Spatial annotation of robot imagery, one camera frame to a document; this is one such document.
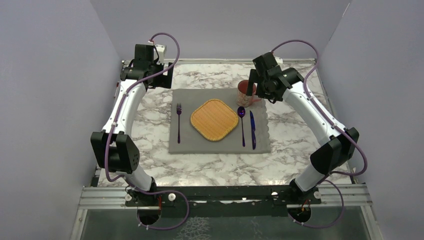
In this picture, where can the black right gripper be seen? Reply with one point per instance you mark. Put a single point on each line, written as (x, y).
(253, 79)

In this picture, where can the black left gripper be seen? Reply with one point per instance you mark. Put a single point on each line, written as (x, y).
(162, 81)

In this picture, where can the pink patterned cup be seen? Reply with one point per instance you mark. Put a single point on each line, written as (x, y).
(244, 100)

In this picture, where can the purple iridescent spoon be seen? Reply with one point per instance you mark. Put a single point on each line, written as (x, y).
(241, 113)

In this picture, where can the purple iridescent knife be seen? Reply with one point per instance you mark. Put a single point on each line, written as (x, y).
(253, 129)

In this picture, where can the purple iridescent fork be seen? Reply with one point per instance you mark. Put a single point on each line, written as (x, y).
(179, 112)

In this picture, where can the woven yellow wicker tray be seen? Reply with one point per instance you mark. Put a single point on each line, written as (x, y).
(214, 120)

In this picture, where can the grey scalloped cloth placemat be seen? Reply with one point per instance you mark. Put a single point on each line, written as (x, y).
(192, 142)

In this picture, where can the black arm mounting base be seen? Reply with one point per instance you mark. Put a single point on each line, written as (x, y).
(219, 201)

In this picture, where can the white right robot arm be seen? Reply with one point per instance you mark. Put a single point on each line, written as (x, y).
(337, 143)

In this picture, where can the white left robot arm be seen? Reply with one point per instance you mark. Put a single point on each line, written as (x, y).
(113, 147)

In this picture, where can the aluminium table frame rail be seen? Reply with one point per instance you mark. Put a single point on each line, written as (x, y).
(96, 198)

